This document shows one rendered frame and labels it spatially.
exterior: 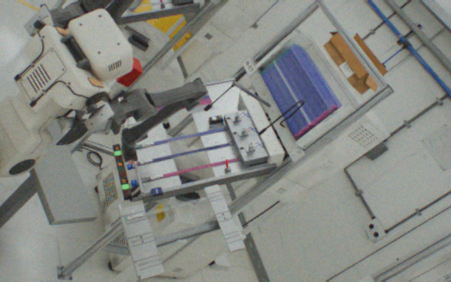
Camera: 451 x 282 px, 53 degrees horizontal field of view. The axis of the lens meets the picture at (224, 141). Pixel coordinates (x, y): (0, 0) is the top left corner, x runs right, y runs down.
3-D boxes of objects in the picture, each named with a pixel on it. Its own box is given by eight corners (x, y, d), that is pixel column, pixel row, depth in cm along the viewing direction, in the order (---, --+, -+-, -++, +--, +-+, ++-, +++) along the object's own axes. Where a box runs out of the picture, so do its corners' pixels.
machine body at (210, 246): (105, 274, 272) (174, 219, 249) (89, 181, 314) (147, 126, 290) (182, 283, 319) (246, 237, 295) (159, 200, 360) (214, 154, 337)
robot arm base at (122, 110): (99, 96, 156) (117, 124, 153) (120, 88, 159) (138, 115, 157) (98, 109, 163) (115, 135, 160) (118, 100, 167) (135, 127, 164)
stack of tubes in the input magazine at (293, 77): (294, 138, 232) (337, 105, 222) (258, 72, 262) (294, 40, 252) (306, 145, 241) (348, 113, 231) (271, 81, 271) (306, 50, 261)
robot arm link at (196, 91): (204, 71, 196) (216, 92, 196) (185, 87, 205) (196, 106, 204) (130, 89, 161) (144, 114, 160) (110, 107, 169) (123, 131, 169)
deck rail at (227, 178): (143, 204, 227) (142, 197, 223) (142, 200, 229) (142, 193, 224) (275, 172, 245) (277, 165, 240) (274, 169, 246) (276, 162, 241)
